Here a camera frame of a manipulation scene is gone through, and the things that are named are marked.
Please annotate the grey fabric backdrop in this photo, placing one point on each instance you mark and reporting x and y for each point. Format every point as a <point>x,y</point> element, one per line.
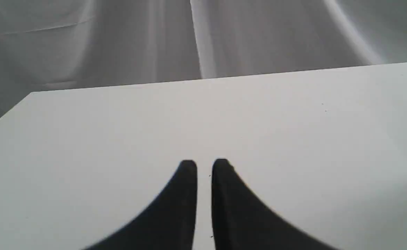
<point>69,44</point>

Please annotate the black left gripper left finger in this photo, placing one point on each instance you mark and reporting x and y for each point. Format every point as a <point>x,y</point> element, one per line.
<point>168,223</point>

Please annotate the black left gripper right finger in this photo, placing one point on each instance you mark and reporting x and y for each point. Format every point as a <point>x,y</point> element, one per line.
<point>241,221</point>

